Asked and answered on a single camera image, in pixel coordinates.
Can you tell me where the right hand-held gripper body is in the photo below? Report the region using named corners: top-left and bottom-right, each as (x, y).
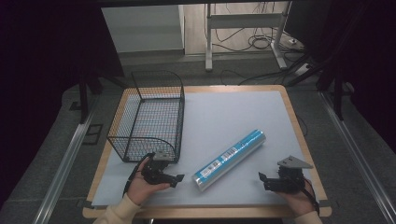
top-left (262, 155), bottom-right (314, 194)

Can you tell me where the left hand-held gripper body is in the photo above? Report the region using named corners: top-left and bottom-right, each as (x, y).
top-left (140, 150), bottom-right (177, 185)

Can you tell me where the person's left hand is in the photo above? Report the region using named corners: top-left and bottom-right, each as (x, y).
top-left (125, 156), bottom-right (172, 206)

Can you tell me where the person's right hand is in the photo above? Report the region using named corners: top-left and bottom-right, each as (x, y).
top-left (275, 178), bottom-right (316, 217)

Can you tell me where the blue wrapped roll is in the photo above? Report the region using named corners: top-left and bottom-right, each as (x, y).
top-left (191, 128), bottom-right (267, 192)

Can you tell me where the black floor plate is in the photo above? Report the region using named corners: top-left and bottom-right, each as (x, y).
top-left (81, 123), bottom-right (104, 146)

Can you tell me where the pale grey table mat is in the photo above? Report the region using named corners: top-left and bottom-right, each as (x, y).
top-left (92, 90), bottom-right (313, 207)

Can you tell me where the black metal stand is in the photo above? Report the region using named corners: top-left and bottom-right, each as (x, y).
top-left (77, 74), bottom-right (105, 125)
top-left (317, 70), bottom-right (347, 121)

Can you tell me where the white power strip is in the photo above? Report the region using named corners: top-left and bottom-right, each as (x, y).
top-left (287, 36), bottom-right (305, 51)
top-left (293, 63), bottom-right (313, 77)

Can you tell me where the grey panel board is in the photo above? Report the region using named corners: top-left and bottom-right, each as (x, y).
top-left (100, 4), bottom-right (185, 54)

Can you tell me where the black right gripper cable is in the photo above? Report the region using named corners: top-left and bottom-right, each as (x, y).
top-left (299, 177), bottom-right (321, 217)

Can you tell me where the black wire basket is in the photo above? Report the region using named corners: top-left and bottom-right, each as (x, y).
top-left (106, 70), bottom-right (186, 164)

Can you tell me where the aluminium floor rail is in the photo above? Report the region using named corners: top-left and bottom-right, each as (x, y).
top-left (32, 102), bottom-right (98, 224)
top-left (318, 91), bottom-right (396, 224)

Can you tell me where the long black floor cable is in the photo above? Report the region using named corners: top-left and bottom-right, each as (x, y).
top-left (219, 68), bottom-right (302, 87)

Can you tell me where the tangle of black floor cables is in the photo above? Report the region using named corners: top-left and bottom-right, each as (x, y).
top-left (214, 27), bottom-right (283, 53)

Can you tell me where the white metal desk frame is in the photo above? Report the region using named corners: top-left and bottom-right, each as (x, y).
top-left (204, 2), bottom-right (293, 73)

